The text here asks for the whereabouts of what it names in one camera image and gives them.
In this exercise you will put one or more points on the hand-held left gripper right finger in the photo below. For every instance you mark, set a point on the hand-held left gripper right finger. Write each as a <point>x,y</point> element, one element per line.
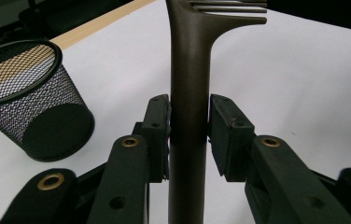
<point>229,140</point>

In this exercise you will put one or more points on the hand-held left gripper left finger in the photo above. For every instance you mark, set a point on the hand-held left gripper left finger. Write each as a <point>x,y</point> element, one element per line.
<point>156,140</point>

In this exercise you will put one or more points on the black mesh cup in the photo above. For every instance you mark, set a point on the black mesh cup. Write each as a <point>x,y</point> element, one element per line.
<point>55,130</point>

